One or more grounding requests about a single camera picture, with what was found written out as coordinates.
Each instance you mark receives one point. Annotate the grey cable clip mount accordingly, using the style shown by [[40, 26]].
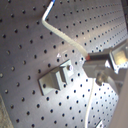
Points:
[[57, 78]]

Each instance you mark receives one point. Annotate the black cable connector plug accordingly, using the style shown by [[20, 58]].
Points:
[[98, 56]]

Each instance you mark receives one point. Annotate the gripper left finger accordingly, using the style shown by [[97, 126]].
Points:
[[103, 74]]

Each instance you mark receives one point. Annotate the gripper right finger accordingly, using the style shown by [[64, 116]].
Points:
[[118, 56]]

